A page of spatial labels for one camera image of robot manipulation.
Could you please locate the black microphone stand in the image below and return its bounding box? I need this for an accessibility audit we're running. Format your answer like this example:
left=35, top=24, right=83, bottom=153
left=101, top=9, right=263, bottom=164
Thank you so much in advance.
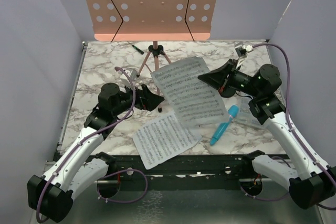
left=218, top=88, right=236, bottom=98

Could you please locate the clear plastic parts box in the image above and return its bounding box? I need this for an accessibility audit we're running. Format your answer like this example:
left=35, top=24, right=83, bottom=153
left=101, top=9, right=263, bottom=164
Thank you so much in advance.
left=236, top=97, right=265, bottom=129

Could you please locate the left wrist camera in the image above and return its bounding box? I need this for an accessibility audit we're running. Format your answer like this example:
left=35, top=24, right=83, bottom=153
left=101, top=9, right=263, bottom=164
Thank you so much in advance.
left=119, top=68, right=138, bottom=88

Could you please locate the teal toy microphone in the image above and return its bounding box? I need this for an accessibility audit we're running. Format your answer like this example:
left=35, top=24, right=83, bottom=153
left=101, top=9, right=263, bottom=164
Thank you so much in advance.
left=209, top=105, right=239, bottom=146

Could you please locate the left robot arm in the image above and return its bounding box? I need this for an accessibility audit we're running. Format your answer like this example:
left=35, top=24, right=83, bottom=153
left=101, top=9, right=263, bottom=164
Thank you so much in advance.
left=27, top=83, right=164, bottom=223

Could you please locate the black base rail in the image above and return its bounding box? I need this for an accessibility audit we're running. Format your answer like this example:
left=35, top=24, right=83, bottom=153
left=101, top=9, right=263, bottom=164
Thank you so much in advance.
left=87, top=152, right=269, bottom=195

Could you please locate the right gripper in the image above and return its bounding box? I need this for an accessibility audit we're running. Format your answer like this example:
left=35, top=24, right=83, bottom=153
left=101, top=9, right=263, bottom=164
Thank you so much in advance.
left=198, top=58, right=261, bottom=98

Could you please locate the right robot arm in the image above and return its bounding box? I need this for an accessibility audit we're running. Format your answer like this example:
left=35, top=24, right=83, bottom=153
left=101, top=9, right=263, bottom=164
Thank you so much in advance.
left=198, top=60, right=335, bottom=209

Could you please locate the pink music stand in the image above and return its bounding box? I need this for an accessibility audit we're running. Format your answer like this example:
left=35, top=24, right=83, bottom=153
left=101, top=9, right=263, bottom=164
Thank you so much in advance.
left=78, top=0, right=223, bottom=112

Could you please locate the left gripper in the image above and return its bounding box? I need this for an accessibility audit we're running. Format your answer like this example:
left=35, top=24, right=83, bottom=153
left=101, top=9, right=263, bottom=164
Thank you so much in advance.
left=113, top=80, right=165, bottom=116

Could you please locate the sheet music page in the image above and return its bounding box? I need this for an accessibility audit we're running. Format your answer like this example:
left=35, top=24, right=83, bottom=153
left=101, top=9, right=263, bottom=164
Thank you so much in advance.
left=151, top=57, right=229, bottom=127
left=133, top=111, right=202, bottom=170

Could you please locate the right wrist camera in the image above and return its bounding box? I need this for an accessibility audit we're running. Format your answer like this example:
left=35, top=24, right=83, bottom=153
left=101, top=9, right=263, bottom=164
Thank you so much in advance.
left=235, top=42, right=254, bottom=67

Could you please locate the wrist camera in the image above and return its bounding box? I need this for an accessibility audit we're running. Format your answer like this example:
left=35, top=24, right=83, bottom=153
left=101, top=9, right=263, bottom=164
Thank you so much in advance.
left=235, top=42, right=254, bottom=67
left=119, top=68, right=138, bottom=88

